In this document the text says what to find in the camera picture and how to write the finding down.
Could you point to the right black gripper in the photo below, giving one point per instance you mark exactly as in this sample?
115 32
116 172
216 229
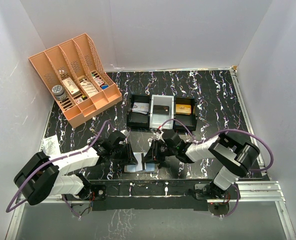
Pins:
153 154

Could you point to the silver credit card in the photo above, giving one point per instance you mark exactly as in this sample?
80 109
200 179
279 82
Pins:
140 107

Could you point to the gold credit card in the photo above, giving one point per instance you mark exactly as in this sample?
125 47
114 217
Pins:
183 109

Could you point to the black card tray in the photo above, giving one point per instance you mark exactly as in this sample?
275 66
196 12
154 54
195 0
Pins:
137 120
190 121

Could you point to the orange plastic file organizer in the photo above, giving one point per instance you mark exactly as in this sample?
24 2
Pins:
76 59

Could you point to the grey leather card holder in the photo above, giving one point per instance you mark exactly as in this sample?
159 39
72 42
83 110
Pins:
149 168

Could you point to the white patterned paper sheet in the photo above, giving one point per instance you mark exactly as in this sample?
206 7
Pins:
50 145

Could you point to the white red box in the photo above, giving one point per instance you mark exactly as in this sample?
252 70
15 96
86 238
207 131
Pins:
71 86

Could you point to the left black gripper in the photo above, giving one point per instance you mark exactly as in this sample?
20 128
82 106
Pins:
129 157

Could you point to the white grey-striped credit card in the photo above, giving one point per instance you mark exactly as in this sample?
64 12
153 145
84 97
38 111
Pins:
140 166

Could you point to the round patterned tin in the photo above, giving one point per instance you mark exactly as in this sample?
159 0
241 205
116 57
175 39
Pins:
59 92

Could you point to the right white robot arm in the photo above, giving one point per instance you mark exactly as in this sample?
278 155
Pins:
236 158

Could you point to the black right card tray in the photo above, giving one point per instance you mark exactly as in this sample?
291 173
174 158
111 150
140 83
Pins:
190 121

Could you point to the black left card tray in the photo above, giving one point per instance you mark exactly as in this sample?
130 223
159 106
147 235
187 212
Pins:
137 120

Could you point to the blue small object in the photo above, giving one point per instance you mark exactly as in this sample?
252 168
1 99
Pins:
105 86

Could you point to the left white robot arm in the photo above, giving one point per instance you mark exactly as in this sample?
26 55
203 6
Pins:
45 175

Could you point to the white middle card tray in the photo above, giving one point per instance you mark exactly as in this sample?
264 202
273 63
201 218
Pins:
156 120

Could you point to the small colourful packet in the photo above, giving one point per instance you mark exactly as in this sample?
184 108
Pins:
97 79

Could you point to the white label card stack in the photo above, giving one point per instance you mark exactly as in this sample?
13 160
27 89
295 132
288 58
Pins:
88 87

